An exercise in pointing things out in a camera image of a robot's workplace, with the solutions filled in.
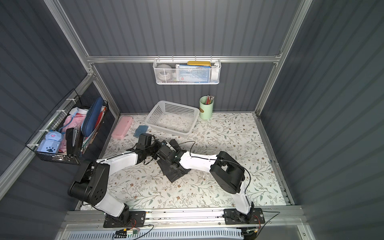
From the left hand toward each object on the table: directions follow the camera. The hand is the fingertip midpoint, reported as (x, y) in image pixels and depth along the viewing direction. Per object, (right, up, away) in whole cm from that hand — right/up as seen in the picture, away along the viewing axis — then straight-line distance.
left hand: (170, 147), depth 91 cm
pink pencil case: (-40, +13, +21) cm, 47 cm away
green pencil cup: (+24, +27, +19) cm, 41 cm away
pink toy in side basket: (-44, +16, -19) cm, 51 cm away
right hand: (+5, -3, -1) cm, 6 cm away
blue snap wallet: (-25, +11, +19) cm, 33 cm away
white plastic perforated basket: (-2, +20, +27) cm, 33 cm away
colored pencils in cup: (+26, +33, +16) cm, 45 cm away
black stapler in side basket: (-38, +7, -26) cm, 47 cm away
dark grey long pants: (+2, -15, -5) cm, 16 cm away
